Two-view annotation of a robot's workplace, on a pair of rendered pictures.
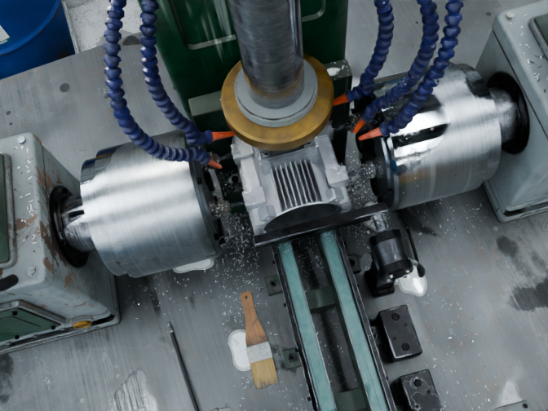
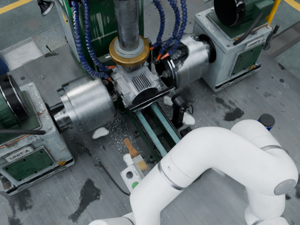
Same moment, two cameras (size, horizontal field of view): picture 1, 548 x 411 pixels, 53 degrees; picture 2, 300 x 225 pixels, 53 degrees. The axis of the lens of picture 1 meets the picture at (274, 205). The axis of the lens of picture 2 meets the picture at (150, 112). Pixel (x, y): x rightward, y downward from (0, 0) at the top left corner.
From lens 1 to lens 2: 54 cm
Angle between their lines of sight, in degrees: 15
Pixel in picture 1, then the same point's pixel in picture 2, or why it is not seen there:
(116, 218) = (77, 104)
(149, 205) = (89, 97)
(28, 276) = (49, 130)
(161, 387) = (100, 183)
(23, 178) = (35, 97)
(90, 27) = (15, 60)
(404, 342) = not seen: hidden behind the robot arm
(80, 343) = (59, 176)
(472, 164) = (200, 64)
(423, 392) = not seen: hidden behind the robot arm
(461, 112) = (192, 46)
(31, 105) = not seen: hidden behind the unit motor
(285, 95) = (134, 44)
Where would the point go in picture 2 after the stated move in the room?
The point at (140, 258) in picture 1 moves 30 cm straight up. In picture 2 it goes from (88, 120) to (73, 78)
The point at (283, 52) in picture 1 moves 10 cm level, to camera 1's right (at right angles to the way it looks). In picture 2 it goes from (134, 27) to (156, 18)
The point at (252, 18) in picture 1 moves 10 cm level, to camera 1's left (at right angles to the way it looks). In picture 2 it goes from (125, 14) to (100, 23)
